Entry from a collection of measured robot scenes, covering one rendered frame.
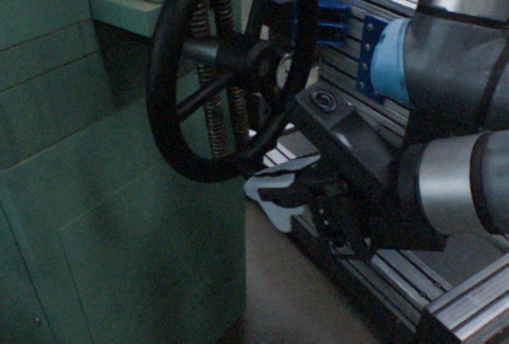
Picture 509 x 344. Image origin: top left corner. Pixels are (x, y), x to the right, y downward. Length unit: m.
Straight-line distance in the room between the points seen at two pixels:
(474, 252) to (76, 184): 0.89
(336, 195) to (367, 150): 0.05
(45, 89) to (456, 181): 0.44
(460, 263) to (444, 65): 0.81
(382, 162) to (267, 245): 1.06
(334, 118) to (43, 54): 0.33
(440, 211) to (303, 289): 1.00
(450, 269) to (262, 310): 0.46
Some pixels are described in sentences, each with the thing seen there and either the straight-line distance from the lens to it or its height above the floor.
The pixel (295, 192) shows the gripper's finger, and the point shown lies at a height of 0.77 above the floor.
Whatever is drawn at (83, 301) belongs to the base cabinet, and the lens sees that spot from 0.82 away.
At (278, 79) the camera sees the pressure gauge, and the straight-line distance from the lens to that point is 0.87.
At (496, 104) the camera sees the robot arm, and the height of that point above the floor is 0.85.
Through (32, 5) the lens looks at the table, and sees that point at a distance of 0.59.
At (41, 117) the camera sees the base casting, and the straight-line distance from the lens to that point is 0.63.
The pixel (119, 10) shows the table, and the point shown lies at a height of 0.86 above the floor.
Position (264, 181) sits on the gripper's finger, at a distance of 0.50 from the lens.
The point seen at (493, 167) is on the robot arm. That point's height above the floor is 0.85.
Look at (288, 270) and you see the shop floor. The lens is 1.40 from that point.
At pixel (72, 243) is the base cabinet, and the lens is 0.74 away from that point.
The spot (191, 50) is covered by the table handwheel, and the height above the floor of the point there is 0.81.
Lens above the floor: 1.06
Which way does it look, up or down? 36 degrees down
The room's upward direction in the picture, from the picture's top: straight up
